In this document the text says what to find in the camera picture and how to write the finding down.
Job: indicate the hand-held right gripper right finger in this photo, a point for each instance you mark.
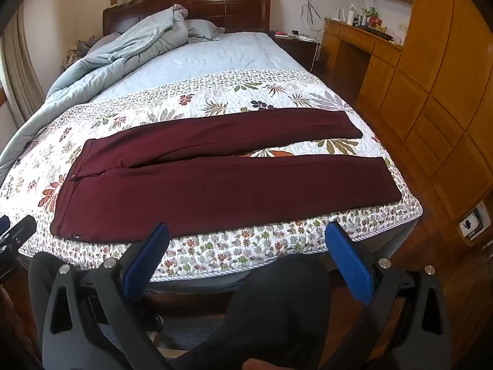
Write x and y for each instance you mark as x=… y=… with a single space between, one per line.
x=348 y=262

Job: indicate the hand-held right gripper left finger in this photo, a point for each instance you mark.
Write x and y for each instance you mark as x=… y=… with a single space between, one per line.
x=148 y=258

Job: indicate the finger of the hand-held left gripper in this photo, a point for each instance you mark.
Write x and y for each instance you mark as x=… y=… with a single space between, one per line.
x=19 y=235

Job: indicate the maroon pants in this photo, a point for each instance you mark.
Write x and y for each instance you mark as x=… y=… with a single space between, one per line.
x=231 y=185

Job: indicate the person's right leg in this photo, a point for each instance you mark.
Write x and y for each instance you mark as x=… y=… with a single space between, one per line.
x=285 y=316

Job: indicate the white device in wooden box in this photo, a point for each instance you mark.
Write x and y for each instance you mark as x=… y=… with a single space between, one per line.
x=473 y=222

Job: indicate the floral quilted bedspread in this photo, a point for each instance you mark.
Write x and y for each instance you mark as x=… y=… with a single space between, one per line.
x=269 y=88

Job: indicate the grey patterned cloth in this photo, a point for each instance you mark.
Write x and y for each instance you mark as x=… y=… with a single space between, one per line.
x=79 y=52

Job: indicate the light blue comforter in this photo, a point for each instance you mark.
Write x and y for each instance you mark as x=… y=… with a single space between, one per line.
x=127 y=46

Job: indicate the light blue quilted sheet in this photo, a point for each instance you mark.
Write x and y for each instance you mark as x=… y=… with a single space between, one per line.
x=231 y=57

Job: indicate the wooden wardrobe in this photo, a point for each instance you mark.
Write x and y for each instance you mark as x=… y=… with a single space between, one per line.
x=443 y=65

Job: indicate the dark wooden nightstand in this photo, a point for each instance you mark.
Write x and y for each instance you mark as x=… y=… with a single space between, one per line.
x=296 y=50

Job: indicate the wooden desk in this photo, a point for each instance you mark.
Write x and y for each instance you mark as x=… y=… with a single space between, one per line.
x=346 y=32

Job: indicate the light blue pillow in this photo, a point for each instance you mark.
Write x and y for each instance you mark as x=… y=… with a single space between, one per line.
x=202 y=29

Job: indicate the white bottle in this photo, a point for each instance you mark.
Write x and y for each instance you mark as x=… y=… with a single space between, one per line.
x=351 y=13

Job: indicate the dark wooden headboard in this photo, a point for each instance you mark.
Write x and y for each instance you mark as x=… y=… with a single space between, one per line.
x=238 y=4

